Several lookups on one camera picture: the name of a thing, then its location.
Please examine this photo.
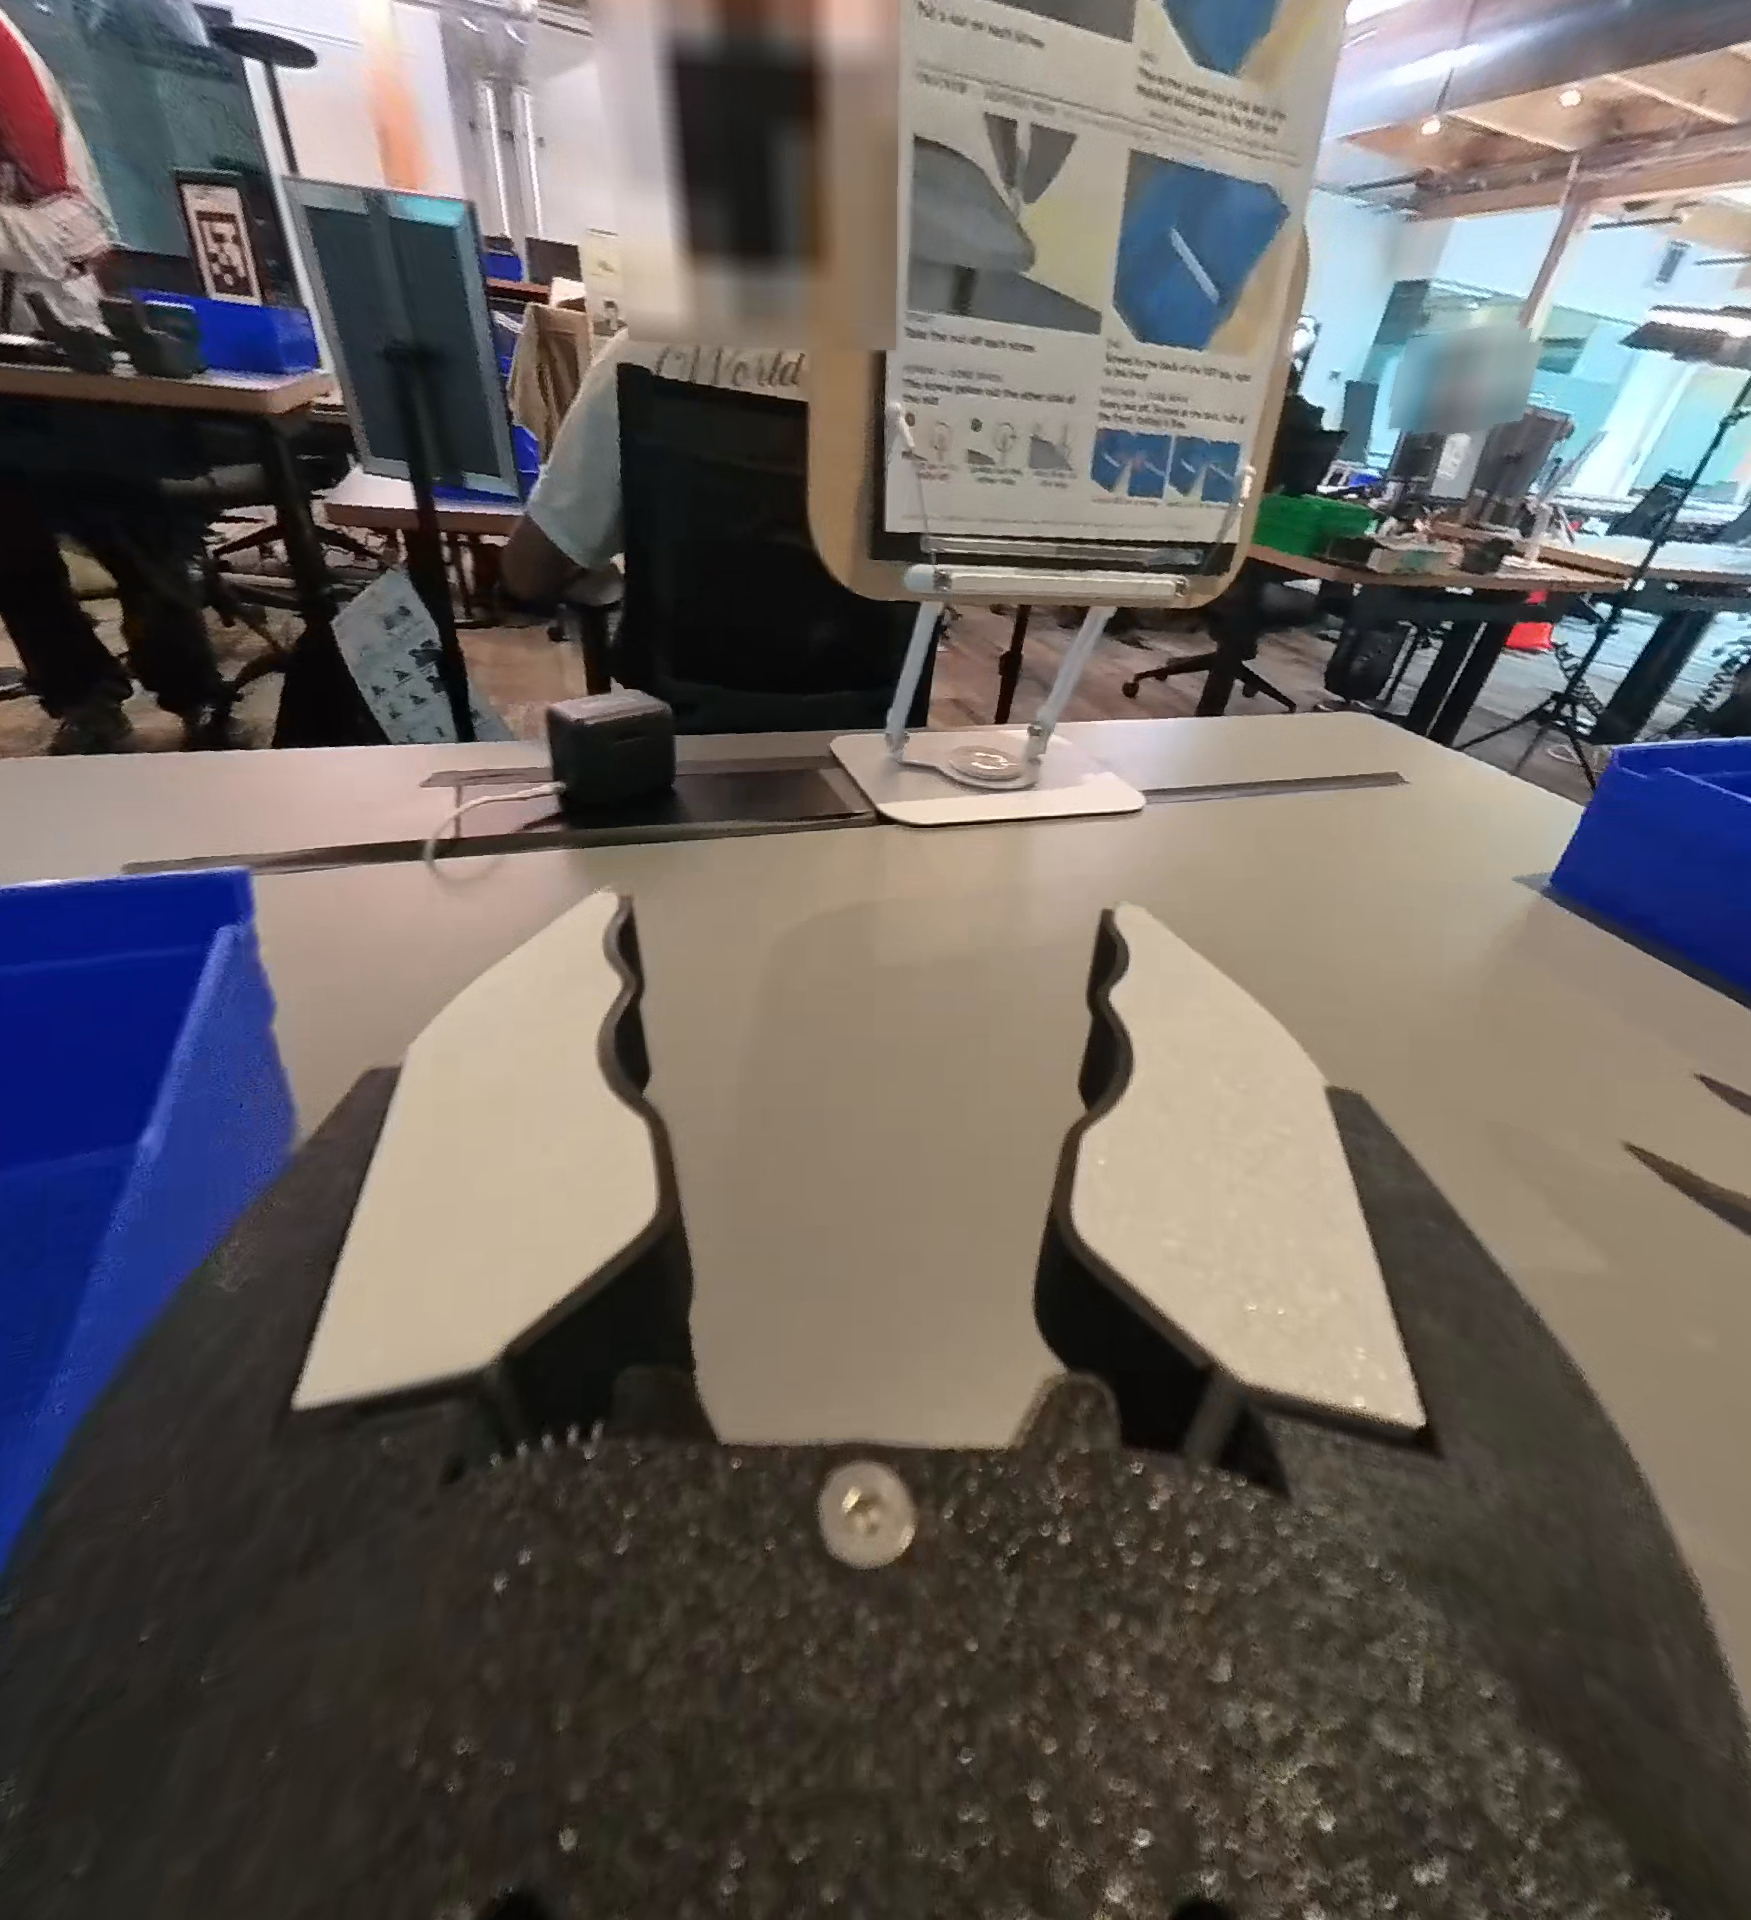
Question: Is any black floor lamp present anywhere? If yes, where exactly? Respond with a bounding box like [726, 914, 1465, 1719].
[207, 23, 323, 212]

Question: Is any green bin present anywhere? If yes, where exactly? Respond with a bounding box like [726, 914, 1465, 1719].
[1252, 493, 1384, 565]

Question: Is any black office chair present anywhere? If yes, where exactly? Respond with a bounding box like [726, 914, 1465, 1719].
[607, 360, 944, 740]

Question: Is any printed leaflet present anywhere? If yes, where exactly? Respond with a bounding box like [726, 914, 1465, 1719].
[332, 566, 460, 745]

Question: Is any wooden top desk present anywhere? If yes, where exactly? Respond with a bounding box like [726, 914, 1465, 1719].
[0, 354, 351, 723]

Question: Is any black panel stand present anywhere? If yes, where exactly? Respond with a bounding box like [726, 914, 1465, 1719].
[377, 342, 484, 747]

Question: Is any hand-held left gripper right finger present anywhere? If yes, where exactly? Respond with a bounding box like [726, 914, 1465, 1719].
[1032, 904, 1428, 1455]

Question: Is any black power adapter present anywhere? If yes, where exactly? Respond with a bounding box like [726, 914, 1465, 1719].
[545, 689, 677, 822]

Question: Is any black tripod light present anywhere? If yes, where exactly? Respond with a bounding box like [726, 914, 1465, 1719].
[1461, 300, 1751, 797]

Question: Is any blue plastic bin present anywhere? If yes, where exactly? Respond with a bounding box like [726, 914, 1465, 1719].
[0, 868, 294, 1801]
[1547, 733, 1751, 1054]

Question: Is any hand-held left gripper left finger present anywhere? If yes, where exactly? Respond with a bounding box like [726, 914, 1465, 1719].
[290, 887, 700, 1423]

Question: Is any black and white marker sign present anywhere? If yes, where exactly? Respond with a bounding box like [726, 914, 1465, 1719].
[173, 169, 273, 305]

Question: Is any white cable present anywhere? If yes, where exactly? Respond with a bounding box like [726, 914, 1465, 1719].
[422, 781, 564, 872]

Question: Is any grey panel light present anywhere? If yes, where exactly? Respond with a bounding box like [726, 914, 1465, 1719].
[282, 175, 527, 501]

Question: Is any instruction sheet board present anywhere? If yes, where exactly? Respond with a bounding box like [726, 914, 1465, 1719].
[805, 0, 1316, 606]

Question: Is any black table cable strip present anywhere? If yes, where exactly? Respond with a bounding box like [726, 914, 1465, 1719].
[121, 768, 1413, 875]

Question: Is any small blue bin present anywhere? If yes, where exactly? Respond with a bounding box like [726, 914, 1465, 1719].
[130, 289, 324, 378]

